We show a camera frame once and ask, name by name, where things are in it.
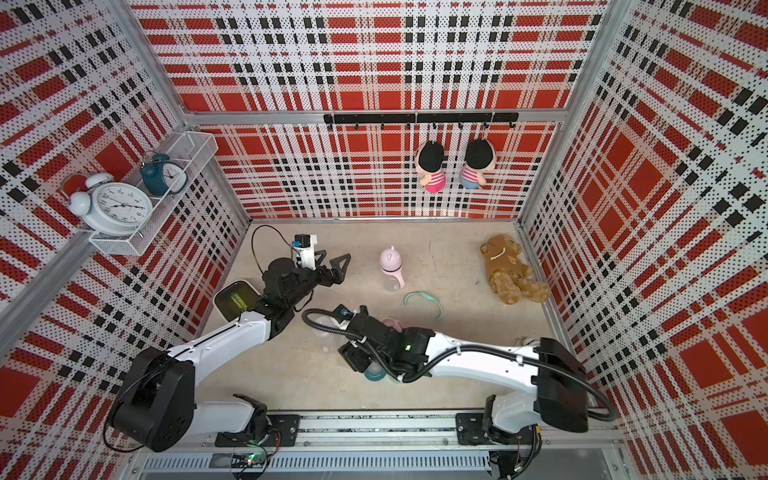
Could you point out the doll with pink pants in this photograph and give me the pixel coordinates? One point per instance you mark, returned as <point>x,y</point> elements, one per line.
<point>429,165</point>

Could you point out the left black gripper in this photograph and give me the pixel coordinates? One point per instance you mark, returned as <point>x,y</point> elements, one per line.
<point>338,276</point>

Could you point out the clear baby bottle top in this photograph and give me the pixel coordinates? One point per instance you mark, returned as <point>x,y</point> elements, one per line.
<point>392,283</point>

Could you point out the teal alarm clock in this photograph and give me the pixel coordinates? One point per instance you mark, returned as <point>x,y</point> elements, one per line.
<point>161,176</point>

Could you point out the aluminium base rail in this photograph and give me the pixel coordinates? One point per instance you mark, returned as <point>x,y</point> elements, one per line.
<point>393,444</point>

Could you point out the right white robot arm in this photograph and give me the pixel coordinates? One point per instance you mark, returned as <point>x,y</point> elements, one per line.
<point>545,383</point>

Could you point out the black hook rail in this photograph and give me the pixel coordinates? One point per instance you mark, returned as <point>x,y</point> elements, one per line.
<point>420,118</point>

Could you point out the clear baby bottle middle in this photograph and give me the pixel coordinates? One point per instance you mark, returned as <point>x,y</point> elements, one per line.
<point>330,342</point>

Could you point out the clear baby bottle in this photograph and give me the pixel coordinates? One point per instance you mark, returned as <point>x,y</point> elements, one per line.
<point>392,283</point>
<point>330,342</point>

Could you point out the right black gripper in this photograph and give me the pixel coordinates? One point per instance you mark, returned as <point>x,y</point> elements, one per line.
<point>351,353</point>

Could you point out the green circuit board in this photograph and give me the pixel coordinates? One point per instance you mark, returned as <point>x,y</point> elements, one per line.
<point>239,461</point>

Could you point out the large white alarm clock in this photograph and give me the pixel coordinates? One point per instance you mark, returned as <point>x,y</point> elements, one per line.
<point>110,207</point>

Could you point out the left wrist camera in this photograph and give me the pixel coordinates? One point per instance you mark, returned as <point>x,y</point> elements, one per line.
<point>303,247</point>

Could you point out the white wire shelf basket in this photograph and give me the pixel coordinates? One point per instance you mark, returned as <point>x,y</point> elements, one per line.
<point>192,150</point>

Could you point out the white green sterilizer box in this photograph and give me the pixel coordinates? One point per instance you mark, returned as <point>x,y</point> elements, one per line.
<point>236,298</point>

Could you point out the pink pig cap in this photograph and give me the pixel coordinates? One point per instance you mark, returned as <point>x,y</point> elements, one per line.
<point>395,324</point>
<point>390,260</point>

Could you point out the doll with blue pants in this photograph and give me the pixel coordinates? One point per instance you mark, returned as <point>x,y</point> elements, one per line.
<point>480,158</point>

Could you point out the brown teddy bear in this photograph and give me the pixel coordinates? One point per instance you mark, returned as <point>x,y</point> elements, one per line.
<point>509,277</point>

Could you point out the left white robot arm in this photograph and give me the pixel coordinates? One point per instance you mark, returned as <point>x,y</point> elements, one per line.
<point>156,405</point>

